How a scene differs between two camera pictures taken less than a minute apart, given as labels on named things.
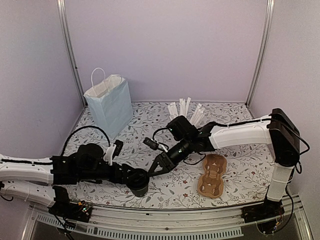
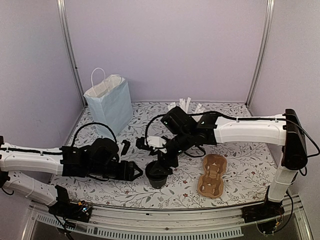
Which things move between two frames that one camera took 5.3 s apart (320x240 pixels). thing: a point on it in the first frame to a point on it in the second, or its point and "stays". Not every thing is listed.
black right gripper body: (174, 160) stays
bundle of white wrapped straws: (183, 106) stays
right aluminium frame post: (264, 51) stays
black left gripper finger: (137, 173) to (135, 167)
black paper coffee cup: (140, 193) to (157, 183)
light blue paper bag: (109, 102) stays
